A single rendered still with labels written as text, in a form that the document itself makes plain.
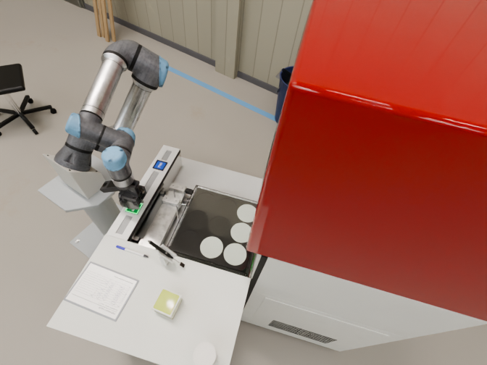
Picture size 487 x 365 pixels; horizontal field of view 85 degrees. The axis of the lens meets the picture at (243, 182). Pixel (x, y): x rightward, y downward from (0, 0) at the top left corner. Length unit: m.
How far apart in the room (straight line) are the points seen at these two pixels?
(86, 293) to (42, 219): 1.56
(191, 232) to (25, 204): 1.84
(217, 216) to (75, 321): 0.66
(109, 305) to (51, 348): 1.15
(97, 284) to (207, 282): 0.40
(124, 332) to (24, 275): 1.50
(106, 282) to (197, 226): 0.42
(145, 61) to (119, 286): 0.88
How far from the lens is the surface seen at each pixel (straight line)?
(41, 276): 2.44
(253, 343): 2.04
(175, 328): 1.07
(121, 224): 1.26
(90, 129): 1.05
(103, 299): 1.15
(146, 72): 1.26
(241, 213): 1.29
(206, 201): 1.32
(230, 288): 1.09
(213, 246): 1.21
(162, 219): 1.32
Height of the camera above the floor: 2.02
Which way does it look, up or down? 53 degrees down
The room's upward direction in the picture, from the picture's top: 9 degrees clockwise
